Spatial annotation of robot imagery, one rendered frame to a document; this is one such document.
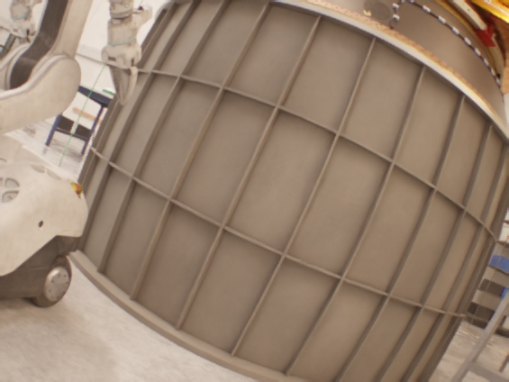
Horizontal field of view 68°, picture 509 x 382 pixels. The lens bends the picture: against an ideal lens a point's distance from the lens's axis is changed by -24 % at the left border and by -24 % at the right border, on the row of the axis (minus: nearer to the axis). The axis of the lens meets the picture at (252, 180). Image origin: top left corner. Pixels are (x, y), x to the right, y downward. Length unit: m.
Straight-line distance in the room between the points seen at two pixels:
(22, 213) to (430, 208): 1.22
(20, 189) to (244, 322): 0.83
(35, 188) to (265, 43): 0.93
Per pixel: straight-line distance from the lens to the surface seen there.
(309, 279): 1.41
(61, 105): 1.13
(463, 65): 1.78
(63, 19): 1.13
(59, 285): 1.18
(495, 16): 2.17
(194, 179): 1.48
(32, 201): 0.95
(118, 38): 1.01
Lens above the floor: 0.52
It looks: 2 degrees up
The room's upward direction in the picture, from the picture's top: 25 degrees clockwise
